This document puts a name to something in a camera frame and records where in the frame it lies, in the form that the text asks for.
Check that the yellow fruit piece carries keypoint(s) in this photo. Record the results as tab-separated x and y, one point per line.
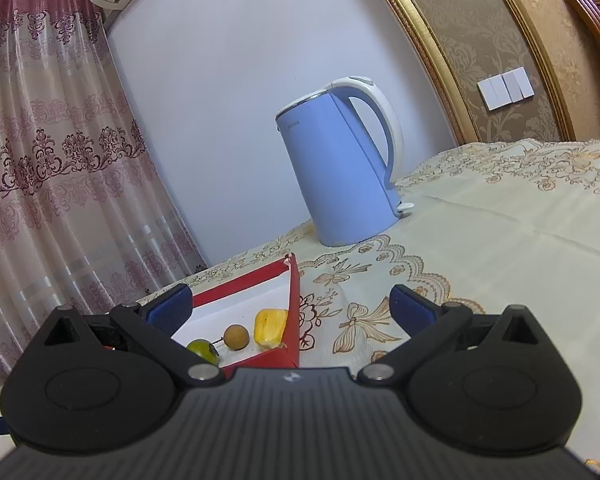
270	327

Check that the patterned pink curtain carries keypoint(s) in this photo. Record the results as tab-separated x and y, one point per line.
55	160

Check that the white wall switch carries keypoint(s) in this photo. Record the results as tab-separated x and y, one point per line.
505	89

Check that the yellow-green round fruit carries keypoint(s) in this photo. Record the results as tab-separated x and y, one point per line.
200	350

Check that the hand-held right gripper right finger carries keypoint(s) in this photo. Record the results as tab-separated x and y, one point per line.
410	310

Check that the blue electric kettle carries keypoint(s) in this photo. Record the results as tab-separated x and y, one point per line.
340	170

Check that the red cardboard box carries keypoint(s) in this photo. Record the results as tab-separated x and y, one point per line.
240	305

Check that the brown wooden furniture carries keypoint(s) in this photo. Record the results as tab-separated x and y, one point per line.
597	20

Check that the gold ornate wall frame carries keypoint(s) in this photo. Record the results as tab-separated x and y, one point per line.
430	40

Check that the brown longan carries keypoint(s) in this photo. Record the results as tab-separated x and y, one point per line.
235	335

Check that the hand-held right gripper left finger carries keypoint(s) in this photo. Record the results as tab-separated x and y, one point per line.
172	310

